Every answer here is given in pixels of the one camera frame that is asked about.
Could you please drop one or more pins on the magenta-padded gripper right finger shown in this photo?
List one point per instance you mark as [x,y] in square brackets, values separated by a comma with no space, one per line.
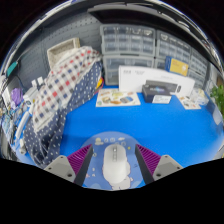
[166,165]

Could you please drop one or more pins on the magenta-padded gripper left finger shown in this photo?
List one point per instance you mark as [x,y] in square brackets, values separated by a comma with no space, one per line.
[60,166]

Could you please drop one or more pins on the white computer mouse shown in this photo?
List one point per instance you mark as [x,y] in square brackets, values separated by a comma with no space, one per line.
[115,165]

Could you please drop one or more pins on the navy white-dotted cloth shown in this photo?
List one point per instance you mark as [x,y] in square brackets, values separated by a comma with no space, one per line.
[50,140]

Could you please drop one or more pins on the colourful sticker sheet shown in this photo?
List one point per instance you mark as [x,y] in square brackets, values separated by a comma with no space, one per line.
[116,97]
[189,102]

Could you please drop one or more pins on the small black box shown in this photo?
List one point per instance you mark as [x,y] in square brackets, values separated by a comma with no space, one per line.
[153,93]

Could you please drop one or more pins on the purple soft toy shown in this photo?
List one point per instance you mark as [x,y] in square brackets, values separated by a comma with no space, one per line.
[16,96]

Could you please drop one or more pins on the red blue checked cloth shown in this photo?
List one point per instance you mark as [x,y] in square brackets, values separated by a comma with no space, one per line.
[63,83]

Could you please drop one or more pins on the green plant in white pot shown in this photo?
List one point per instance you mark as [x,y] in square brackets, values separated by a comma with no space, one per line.
[219,98]

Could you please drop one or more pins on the long white keyboard box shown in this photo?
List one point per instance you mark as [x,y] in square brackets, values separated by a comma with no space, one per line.
[133,78]

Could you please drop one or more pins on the beige woven basket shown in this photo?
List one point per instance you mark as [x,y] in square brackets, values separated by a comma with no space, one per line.
[61,50]

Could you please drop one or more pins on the dark shelf unit with items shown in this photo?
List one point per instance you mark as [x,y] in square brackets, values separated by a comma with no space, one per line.
[133,15]

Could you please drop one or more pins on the yellow card with blue frame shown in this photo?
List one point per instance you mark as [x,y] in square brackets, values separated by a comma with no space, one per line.
[178,66]

